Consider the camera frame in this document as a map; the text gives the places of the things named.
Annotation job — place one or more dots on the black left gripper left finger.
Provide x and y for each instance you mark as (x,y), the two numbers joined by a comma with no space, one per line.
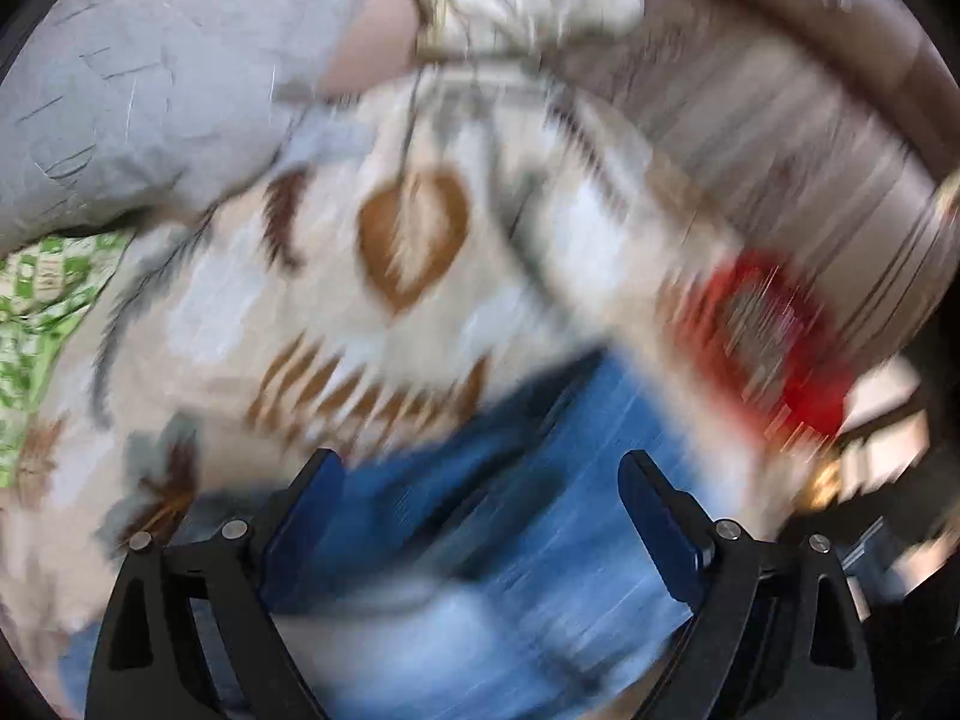
(149,661)

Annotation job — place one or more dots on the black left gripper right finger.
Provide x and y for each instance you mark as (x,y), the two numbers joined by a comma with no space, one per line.
(774,631)

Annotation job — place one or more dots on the blue denim jeans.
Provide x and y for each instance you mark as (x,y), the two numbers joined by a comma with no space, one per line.
(495,574)

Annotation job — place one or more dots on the red plastic basket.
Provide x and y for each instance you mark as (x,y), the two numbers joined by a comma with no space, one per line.
(765,344)

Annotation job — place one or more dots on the green patterned cloth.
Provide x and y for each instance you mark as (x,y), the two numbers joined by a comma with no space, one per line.
(47,288)

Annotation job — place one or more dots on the leaf patterned beige blanket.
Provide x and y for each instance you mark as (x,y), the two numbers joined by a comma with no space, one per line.
(452,236)

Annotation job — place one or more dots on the brown striped headboard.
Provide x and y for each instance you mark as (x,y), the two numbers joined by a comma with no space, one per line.
(825,130)

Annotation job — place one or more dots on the grey pillow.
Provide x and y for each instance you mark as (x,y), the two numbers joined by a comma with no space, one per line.
(114,105)

